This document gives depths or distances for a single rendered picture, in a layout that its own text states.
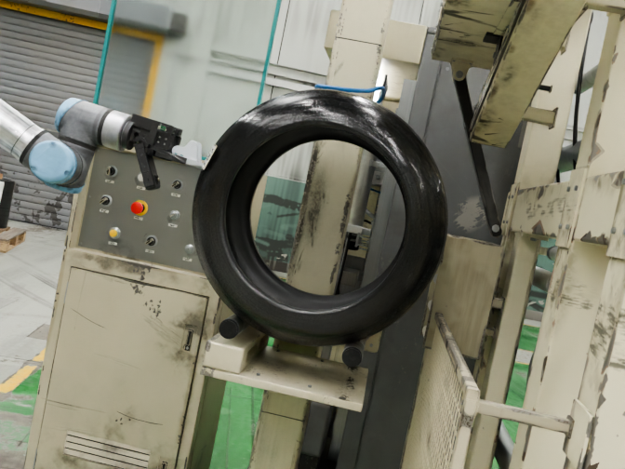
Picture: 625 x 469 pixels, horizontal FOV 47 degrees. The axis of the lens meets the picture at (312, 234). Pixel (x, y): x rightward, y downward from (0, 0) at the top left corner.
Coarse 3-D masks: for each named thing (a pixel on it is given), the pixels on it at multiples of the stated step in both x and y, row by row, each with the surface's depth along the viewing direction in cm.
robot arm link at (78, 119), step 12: (60, 108) 167; (72, 108) 167; (84, 108) 167; (96, 108) 168; (108, 108) 170; (60, 120) 168; (72, 120) 167; (84, 120) 167; (96, 120) 166; (60, 132) 168; (72, 132) 167; (84, 132) 167; (96, 132) 167; (96, 144) 171
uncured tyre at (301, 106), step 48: (288, 96) 157; (336, 96) 155; (240, 144) 155; (288, 144) 182; (384, 144) 151; (240, 192) 183; (432, 192) 152; (240, 240) 183; (432, 240) 152; (240, 288) 156; (288, 288) 183; (384, 288) 152; (288, 336) 157; (336, 336) 156
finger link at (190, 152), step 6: (192, 144) 166; (174, 150) 167; (180, 150) 167; (186, 150) 166; (192, 150) 166; (186, 156) 166; (192, 156) 166; (186, 162) 166; (192, 162) 166; (198, 162) 166
